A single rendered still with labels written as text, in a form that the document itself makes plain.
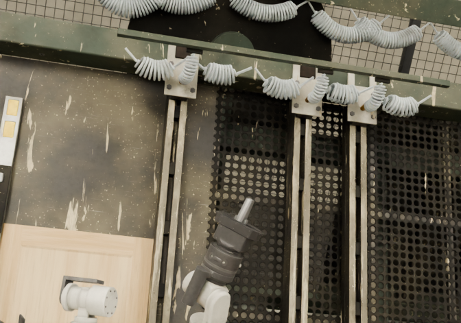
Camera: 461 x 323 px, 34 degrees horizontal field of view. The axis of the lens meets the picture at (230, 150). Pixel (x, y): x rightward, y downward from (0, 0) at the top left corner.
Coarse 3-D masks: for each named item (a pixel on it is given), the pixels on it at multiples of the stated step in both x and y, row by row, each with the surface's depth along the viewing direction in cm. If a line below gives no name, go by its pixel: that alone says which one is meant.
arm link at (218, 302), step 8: (216, 296) 181; (224, 296) 183; (208, 304) 182; (216, 304) 182; (224, 304) 184; (200, 312) 193; (208, 312) 182; (216, 312) 183; (224, 312) 185; (192, 320) 189; (200, 320) 189; (208, 320) 183; (216, 320) 184; (224, 320) 186
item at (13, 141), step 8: (8, 96) 227; (8, 120) 224; (16, 120) 225; (16, 128) 224; (0, 136) 222; (16, 136) 224; (0, 144) 222; (8, 144) 222; (0, 152) 221; (8, 152) 221; (0, 160) 220; (8, 160) 221; (8, 192) 221; (0, 240) 215
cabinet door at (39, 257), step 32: (0, 256) 213; (32, 256) 216; (64, 256) 218; (96, 256) 220; (128, 256) 222; (0, 288) 211; (32, 288) 213; (128, 288) 219; (32, 320) 210; (64, 320) 212; (128, 320) 216
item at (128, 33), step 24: (192, 48) 223; (216, 48) 223; (240, 48) 225; (168, 72) 228; (216, 72) 225; (240, 72) 229; (360, 72) 232; (384, 72) 234; (288, 96) 235; (336, 96) 233
